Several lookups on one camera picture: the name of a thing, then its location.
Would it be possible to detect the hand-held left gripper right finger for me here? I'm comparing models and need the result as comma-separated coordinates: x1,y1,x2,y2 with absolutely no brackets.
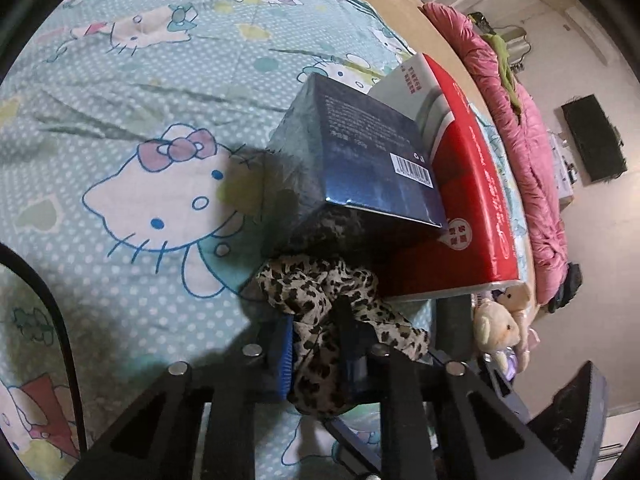
336,295,594,480

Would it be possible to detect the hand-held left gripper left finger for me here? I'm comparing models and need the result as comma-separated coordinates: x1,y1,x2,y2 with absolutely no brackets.
65,316,295,480

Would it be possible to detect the leopard print scrunchie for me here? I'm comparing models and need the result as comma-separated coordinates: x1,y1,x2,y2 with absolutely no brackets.
255,255,431,418

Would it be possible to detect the cream teddy bear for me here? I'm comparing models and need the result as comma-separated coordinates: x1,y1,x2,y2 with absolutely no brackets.
472,287,538,373

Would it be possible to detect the red white tissue pack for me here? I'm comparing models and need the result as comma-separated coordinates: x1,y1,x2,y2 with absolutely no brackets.
367,52,532,303

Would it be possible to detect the dark blue box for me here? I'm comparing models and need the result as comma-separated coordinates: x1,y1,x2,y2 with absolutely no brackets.
264,72,450,266

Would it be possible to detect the dark cloth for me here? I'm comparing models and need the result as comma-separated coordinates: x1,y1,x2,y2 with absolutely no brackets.
547,262,583,313

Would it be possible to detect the pink quilt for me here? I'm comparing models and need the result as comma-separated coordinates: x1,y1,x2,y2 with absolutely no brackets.
422,2,571,313

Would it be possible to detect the white drawer cabinet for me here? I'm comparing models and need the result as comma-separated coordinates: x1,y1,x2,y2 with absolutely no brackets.
547,132,581,207

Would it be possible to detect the teal cartoon cat bedsheet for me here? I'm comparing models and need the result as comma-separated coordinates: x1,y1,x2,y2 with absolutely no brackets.
0,0,531,480

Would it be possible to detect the black television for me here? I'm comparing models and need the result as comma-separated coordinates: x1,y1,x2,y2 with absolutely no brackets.
560,94,628,181

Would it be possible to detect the green cloth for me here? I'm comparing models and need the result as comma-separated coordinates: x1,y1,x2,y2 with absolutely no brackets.
482,30,523,111

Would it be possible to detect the black cable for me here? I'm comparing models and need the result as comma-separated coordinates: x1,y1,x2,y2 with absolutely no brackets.
0,242,90,461

